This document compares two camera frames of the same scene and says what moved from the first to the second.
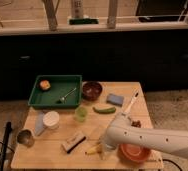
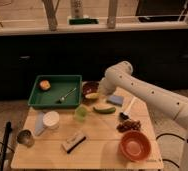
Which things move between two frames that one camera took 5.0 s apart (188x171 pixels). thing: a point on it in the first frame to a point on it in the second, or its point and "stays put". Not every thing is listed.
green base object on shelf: (83, 21) stays put
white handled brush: (136, 96) stays put
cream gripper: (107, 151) to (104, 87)
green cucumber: (105, 111) stays put
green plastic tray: (60, 86) stays put
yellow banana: (92, 151) to (92, 95)
